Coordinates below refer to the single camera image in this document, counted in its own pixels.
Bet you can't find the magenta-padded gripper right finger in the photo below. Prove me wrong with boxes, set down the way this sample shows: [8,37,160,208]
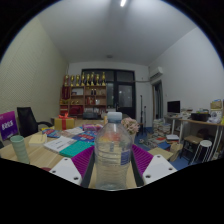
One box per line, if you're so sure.
[130,143,178,188]

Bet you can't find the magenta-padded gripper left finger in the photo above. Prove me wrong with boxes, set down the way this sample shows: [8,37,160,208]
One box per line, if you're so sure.
[49,145,98,189]

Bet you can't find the clear plastic water bottle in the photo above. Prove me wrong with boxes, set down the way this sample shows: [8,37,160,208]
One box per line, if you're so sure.
[94,111,134,192]

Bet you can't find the teal book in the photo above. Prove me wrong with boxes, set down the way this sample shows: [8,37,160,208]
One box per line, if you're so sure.
[59,139,93,159]

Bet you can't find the white printed booklet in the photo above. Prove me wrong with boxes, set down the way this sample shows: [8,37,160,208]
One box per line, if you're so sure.
[43,135,78,154]

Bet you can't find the pink patterned box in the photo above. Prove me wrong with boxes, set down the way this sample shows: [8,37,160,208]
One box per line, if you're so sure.
[82,123,104,132]

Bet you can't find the pink flowers in white pot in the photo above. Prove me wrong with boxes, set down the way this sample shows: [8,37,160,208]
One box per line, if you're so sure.
[120,117,140,136]

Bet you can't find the yellow gift box red ribbon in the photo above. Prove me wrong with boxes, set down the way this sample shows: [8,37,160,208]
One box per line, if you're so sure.
[53,113,76,131]

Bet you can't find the black microphone stand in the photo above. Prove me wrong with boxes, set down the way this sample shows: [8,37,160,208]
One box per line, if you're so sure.
[139,94,148,134]

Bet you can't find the black computer monitor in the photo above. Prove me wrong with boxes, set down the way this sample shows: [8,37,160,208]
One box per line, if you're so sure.
[166,100,181,116]

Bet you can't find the white round stool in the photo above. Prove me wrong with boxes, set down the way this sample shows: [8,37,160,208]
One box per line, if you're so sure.
[193,139,213,164]

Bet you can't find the wooden shelf unit with trophies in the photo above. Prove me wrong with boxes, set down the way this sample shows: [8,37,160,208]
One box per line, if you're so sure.
[59,71,108,118]

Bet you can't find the pale green ribbed cup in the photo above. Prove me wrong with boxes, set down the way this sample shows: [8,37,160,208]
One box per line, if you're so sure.
[9,134,31,165]

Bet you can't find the dark glass double door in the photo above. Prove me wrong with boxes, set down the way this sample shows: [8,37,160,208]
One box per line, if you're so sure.
[81,68,137,120]

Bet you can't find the cluttered wooden side desk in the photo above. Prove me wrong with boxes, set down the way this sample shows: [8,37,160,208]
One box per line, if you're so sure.
[163,114,224,161]

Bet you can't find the black office chair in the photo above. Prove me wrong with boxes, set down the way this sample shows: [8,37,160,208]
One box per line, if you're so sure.
[16,106,54,138]

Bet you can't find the purple sign board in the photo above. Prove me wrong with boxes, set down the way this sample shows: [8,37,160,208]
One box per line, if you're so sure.
[0,110,19,142]

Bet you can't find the white wall air conditioner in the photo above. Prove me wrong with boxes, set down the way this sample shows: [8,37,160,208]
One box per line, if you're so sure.
[148,66,165,81]

